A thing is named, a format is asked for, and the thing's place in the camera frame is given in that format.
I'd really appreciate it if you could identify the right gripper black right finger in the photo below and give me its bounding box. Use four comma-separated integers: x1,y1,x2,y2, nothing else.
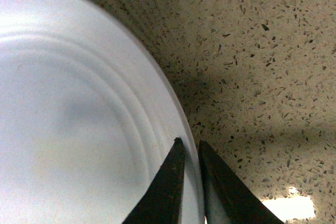
198,141,283,223

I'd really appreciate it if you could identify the light blue plate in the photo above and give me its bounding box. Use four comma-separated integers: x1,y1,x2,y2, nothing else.
1,0,204,223

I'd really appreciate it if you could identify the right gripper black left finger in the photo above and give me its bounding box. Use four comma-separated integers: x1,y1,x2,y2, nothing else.
123,137,185,223

